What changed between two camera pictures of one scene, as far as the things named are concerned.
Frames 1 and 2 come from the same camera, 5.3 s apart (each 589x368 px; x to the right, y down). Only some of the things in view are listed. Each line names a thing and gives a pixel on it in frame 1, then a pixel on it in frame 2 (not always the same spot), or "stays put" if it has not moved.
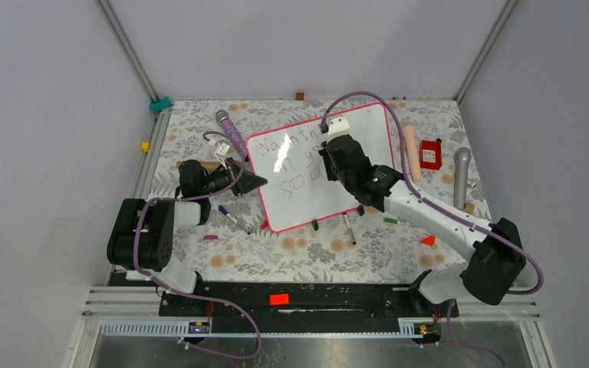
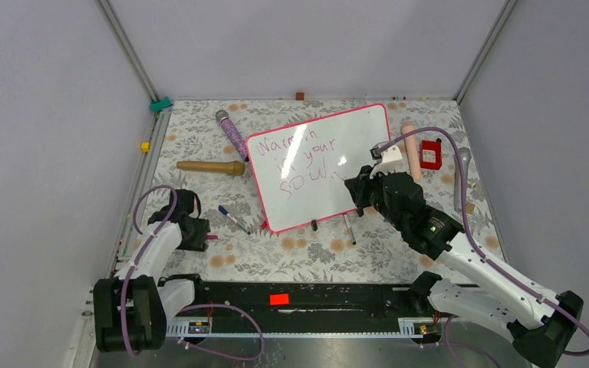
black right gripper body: (333, 174) to (370, 192)
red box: (430, 154) stays put
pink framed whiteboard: (294, 175) stays put
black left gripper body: (223, 179) to (196, 238)
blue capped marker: (235, 220) stays put
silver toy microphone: (462, 158) stays put
